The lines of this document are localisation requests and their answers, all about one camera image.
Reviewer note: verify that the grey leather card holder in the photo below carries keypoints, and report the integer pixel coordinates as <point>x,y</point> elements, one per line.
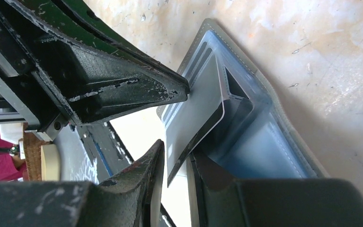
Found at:
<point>252,136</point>

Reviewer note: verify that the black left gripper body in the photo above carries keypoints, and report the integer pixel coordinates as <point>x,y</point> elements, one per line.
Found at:
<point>8,69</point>

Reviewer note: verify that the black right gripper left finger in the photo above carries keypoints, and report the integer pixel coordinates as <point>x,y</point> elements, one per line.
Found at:
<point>131,198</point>

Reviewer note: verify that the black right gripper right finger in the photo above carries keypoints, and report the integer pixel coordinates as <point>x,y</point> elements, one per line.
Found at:
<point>218,199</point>

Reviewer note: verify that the grey credit card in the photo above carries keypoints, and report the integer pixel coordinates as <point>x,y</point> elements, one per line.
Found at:
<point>186,122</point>

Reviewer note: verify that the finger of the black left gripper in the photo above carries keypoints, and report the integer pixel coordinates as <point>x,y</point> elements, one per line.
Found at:
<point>90,71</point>

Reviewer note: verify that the wicker basket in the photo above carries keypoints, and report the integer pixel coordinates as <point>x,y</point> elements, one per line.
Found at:
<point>32,149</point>

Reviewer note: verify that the masking tape roll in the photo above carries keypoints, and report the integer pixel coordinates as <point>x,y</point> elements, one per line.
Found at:
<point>50,163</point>

